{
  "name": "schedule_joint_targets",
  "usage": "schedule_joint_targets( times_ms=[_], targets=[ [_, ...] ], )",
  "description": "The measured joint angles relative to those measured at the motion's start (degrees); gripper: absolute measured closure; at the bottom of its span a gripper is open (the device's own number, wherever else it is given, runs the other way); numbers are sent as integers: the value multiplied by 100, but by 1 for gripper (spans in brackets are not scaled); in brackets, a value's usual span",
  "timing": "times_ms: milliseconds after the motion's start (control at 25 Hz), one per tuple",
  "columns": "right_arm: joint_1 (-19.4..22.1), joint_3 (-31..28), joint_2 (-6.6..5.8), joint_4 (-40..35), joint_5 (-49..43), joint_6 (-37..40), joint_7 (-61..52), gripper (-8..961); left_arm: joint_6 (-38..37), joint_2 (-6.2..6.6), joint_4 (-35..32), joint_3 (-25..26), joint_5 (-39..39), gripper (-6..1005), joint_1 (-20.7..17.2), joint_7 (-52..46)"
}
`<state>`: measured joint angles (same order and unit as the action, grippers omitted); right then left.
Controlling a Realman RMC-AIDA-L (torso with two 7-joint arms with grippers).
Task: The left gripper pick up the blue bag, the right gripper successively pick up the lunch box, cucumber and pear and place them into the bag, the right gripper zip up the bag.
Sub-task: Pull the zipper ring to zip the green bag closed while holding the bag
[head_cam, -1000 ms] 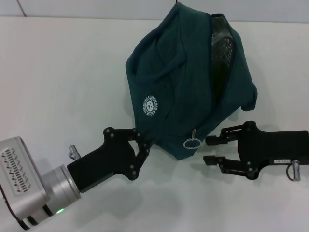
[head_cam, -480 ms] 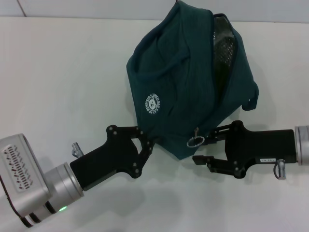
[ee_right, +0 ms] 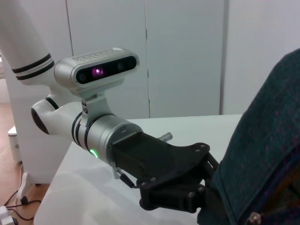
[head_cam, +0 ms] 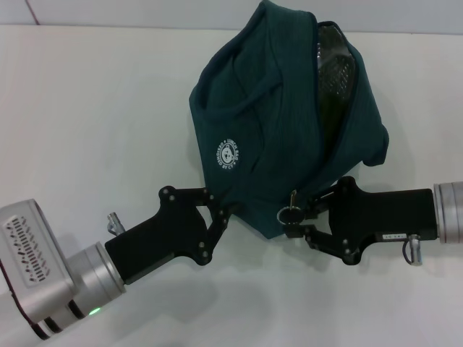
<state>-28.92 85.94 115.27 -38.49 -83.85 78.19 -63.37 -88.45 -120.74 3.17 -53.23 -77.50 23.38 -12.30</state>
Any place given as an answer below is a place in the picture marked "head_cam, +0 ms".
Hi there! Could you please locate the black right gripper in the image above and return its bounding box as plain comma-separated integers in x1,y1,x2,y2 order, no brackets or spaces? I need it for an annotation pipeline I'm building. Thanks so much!
284,176,441,267

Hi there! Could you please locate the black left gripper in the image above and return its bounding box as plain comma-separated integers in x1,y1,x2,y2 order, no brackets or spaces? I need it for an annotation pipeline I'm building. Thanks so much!
104,185,230,286

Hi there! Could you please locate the metal zipper pull ring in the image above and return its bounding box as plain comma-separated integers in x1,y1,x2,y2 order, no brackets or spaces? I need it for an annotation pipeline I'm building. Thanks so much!
276,189,305,228

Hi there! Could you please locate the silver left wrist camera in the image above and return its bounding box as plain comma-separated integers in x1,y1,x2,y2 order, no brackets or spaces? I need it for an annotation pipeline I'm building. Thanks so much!
0,198,75,323

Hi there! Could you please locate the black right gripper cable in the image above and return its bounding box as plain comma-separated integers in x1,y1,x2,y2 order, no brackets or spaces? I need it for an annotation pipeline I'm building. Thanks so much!
401,233,424,267

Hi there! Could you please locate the dark teal insulated lunch bag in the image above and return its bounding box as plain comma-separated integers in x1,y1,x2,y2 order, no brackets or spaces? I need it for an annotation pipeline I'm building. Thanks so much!
187,0,391,241

